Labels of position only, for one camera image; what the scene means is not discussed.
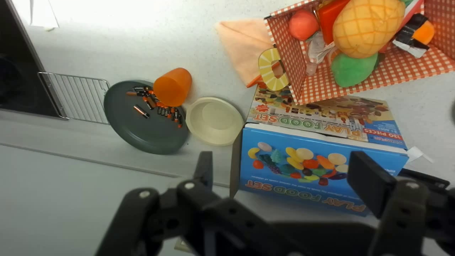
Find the blue play food box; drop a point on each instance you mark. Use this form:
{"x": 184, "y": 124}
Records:
{"x": 304, "y": 151}

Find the pineapple plush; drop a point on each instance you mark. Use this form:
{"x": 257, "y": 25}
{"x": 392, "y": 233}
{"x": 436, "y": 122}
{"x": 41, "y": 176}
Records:
{"x": 363, "y": 27}

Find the orange napkin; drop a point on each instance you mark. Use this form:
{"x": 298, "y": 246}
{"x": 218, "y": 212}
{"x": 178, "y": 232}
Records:
{"x": 244, "y": 41}

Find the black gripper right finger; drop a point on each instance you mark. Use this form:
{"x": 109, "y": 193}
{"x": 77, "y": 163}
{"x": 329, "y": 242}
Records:
{"x": 370, "y": 180}

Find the red checkered basket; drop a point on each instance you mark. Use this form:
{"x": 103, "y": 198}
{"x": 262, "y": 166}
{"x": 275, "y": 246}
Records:
{"x": 396, "y": 65}

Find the orange cup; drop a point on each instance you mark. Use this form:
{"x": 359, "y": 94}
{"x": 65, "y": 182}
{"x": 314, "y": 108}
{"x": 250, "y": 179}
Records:
{"x": 174, "y": 87}

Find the cream bowl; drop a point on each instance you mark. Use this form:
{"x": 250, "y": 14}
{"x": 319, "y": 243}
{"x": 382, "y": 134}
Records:
{"x": 214, "y": 121}

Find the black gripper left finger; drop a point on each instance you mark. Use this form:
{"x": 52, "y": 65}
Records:
{"x": 204, "y": 170}

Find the grey plate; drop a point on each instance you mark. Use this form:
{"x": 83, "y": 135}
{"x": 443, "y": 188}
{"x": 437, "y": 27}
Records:
{"x": 149, "y": 128}

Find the wire rack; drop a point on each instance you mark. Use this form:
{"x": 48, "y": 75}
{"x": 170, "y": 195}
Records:
{"x": 77, "y": 97}

